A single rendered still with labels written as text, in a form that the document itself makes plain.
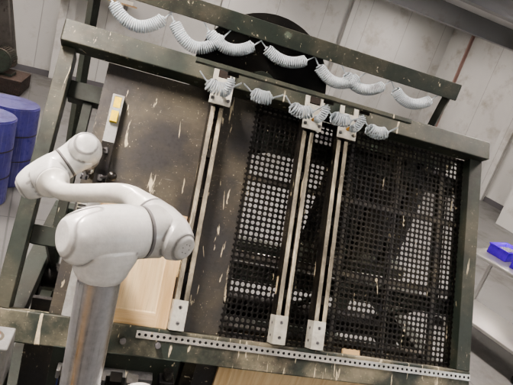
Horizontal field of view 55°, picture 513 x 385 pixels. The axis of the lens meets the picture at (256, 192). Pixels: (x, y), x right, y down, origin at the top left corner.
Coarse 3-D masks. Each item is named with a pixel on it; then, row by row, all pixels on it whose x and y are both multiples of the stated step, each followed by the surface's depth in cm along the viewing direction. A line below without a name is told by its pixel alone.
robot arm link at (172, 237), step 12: (144, 204) 128; (156, 204) 127; (168, 204) 129; (156, 216) 118; (168, 216) 120; (180, 216) 123; (156, 228) 116; (168, 228) 118; (180, 228) 119; (156, 240) 116; (168, 240) 117; (180, 240) 118; (192, 240) 120; (156, 252) 118; (168, 252) 117; (180, 252) 119
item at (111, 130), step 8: (120, 96) 214; (112, 104) 212; (120, 112) 213; (112, 128) 211; (104, 136) 209; (112, 136) 210; (72, 272) 197; (72, 280) 196; (72, 288) 196; (72, 296) 195; (64, 304) 194; (72, 304) 195; (64, 312) 193
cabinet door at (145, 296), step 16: (144, 272) 208; (160, 272) 210; (176, 272) 211; (128, 288) 205; (144, 288) 207; (160, 288) 208; (128, 304) 204; (144, 304) 206; (160, 304) 207; (128, 320) 202; (144, 320) 204; (160, 320) 206
